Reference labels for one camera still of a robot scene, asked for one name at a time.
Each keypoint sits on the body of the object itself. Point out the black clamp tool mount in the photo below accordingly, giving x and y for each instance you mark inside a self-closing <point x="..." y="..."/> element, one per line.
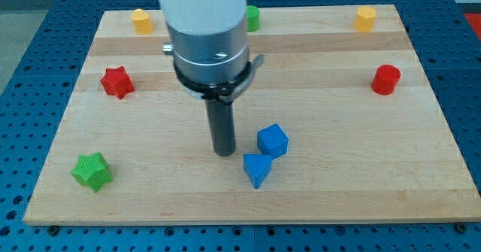
<point x="225" y="92"/>

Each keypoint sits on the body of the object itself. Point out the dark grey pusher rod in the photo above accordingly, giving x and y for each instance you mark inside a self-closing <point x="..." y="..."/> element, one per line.
<point x="221" y="122"/>

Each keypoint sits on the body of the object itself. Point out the blue cube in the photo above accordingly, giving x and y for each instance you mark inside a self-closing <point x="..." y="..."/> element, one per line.
<point x="272" y="141"/>

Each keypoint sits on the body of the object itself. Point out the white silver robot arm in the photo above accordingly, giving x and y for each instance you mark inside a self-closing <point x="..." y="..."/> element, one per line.
<point x="211" y="58"/>

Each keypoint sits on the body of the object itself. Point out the blue triangular prism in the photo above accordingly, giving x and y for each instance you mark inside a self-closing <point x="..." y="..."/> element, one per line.
<point x="257" y="168"/>

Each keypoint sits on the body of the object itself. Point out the green cylinder block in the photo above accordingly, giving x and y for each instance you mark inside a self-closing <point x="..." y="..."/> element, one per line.
<point x="253" y="18"/>

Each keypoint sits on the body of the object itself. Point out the yellow heart block left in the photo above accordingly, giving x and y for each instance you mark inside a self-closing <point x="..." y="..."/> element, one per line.
<point x="142" y="22"/>

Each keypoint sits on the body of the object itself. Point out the red star block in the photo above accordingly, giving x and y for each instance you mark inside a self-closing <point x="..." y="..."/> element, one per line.
<point x="116" y="82"/>

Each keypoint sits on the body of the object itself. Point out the wooden board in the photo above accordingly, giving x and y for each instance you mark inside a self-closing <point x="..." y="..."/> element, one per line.
<point x="354" y="156"/>

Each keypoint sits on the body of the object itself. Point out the green star block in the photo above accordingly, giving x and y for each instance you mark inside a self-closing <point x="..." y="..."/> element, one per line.
<point x="92" y="171"/>

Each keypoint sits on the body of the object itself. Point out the yellow hexagon block right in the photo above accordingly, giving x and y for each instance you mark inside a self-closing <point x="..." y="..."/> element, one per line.
<point x="365" y="19"/>

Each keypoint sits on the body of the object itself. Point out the red cylinder block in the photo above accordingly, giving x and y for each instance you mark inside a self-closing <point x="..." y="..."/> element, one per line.
<point x="385" y="79"/>

